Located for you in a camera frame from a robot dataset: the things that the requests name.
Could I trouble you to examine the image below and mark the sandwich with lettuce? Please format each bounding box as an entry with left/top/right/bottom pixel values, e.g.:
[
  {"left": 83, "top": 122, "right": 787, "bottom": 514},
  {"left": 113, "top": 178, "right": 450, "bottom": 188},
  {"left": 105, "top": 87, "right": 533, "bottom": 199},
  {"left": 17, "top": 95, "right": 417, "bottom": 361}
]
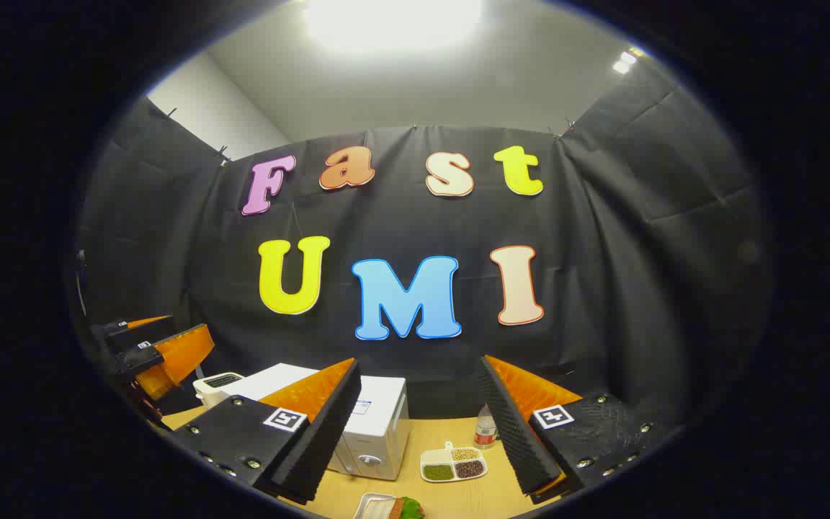
[{"left": 386, "top": 496, "right": 427, "bottom": 519}]

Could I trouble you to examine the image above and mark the white microwave oven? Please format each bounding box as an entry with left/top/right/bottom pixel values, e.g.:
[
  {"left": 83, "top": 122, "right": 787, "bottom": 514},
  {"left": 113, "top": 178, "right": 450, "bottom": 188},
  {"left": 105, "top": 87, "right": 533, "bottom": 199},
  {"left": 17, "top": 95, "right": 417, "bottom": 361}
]
[{"left": 224, "top": 363, "right": 411, "bottom": 482}]

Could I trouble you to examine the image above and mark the white divided dish with beans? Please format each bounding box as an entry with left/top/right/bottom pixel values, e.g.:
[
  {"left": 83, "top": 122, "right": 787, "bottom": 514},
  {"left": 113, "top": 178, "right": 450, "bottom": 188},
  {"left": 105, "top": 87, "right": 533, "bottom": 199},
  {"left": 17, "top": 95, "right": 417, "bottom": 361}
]
[{"left": 419, "top": 441, "right": 488, "bottom": 484}]

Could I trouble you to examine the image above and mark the white toaster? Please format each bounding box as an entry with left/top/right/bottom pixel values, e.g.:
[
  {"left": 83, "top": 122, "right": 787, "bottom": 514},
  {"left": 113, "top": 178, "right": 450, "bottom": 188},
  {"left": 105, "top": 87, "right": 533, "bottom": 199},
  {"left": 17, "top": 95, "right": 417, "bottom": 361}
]
[{"left": 194, "top": 372, "right": 245, "bottom": 410}]

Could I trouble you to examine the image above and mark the small ceiling light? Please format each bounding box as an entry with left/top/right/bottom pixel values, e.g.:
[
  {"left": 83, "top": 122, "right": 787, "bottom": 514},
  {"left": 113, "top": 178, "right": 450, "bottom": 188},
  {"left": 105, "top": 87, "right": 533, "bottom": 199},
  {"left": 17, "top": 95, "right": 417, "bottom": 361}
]
[{"left": 611, "top": 47, "right": 646, "bottom": 75}]

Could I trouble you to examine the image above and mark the small white rectangular plate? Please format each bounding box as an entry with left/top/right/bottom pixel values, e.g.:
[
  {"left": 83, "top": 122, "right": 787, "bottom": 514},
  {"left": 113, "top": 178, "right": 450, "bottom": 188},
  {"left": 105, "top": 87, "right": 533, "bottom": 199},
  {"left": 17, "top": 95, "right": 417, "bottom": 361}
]
[{"left": 354, "top": 492, "right": 398, "bottom": 519}]

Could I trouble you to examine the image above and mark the clear bottle with red label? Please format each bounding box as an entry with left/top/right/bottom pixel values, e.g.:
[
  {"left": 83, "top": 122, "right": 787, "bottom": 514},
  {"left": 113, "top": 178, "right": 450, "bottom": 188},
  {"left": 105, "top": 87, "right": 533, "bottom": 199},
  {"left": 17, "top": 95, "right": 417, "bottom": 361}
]
[{"left": 474, "top": 405, "right": 499, "bottom": 450}]

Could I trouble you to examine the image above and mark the large ceiling light panel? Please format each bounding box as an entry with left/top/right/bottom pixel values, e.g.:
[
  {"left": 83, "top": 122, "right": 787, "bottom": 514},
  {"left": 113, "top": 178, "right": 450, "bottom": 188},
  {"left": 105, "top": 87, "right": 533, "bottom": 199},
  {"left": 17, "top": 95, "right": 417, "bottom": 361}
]
[{"left": 303, "top": 0, "right": 484, "bottom": 51}]

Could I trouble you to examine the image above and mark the black backdrop cloth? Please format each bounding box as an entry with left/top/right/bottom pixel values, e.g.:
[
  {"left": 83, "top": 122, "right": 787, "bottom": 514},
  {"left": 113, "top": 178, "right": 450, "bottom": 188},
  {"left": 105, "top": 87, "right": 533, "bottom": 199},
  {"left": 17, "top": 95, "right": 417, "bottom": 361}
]
[{"left": 73, "top": 61, "right": 776, "bottom": 448}]

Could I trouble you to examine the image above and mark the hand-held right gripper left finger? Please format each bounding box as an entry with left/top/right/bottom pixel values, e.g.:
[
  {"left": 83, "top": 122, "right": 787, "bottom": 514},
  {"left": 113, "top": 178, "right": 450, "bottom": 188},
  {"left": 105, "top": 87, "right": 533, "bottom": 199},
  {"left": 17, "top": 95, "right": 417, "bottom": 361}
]
[{"left": 170, "top": 358, "right": 362, "bottom": 505}]

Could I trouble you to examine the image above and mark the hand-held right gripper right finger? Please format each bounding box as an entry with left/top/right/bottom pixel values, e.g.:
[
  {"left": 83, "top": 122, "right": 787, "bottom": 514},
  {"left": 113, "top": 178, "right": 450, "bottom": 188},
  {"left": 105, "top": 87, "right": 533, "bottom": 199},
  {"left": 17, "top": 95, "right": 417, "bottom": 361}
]
[{"left": 478, "top": 355, "right": 675, "bottom": 498}]

